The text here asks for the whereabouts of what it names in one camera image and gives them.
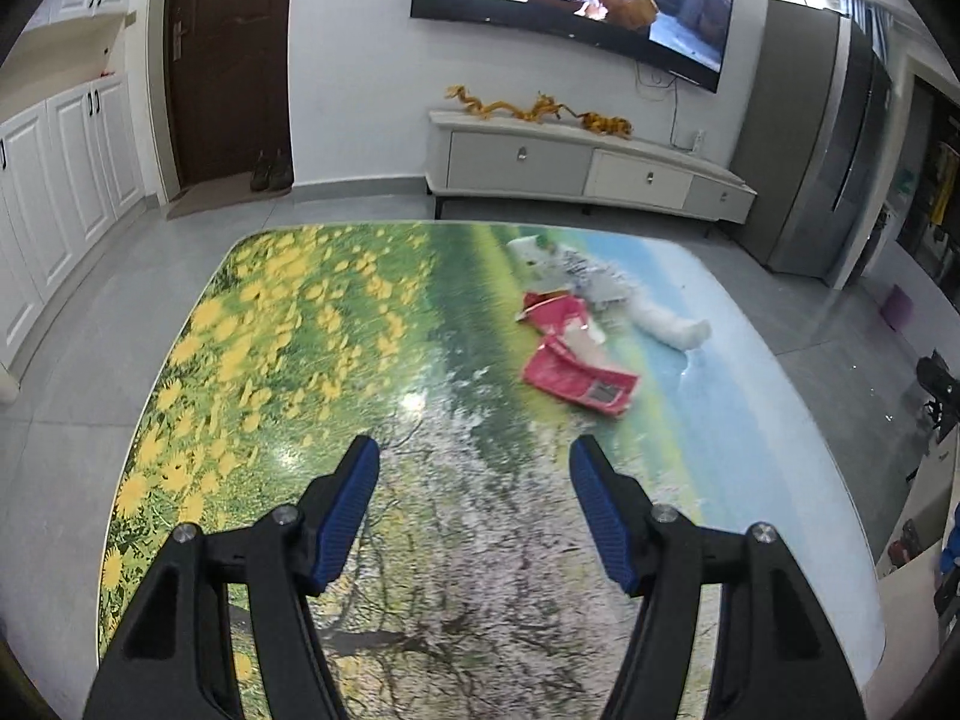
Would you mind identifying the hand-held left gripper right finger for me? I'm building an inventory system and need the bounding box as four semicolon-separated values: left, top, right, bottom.
568;435;867;720

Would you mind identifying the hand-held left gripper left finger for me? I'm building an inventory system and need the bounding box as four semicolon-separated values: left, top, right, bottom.
82;435;381;720

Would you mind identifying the pink packet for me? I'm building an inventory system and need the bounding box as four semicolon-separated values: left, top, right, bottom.
523;337;640;421

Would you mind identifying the person's right hand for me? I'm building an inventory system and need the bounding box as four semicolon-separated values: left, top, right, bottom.
934;502;960;616

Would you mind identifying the plain white plastic bag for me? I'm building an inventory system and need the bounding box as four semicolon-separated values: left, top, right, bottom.
626;298;712;352

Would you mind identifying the red white crumpled wrapper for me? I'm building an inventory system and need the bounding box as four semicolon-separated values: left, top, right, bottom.
517;291;608;346

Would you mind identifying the white printed plastic bag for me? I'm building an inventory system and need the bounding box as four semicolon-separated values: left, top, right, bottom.
508;235;638;308

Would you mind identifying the black device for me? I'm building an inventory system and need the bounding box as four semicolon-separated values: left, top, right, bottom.
916;349;960;443

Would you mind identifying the white television cabinet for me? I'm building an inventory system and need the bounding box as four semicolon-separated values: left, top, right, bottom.
425;109;758;224

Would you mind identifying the yellow tiger toy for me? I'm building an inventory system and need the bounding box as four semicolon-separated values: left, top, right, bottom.
577;112;633;137

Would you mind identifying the yellow dragon toy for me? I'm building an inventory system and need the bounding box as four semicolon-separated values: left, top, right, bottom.
445;85;527;121
525;92;582;125

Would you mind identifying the grey refrigerator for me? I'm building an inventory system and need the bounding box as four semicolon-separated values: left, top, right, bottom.
731;0;893;287

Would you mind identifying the white floor cabinet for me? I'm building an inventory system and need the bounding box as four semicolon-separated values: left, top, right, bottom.
0;75;147;402

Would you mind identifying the dark brown door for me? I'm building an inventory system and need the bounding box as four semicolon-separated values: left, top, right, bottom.
163;0;295;188

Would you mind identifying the yellow hanging garment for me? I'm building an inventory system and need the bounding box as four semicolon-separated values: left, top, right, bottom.
926;154;953;226

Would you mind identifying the television cable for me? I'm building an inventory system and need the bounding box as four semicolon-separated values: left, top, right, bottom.
636;64;702;147

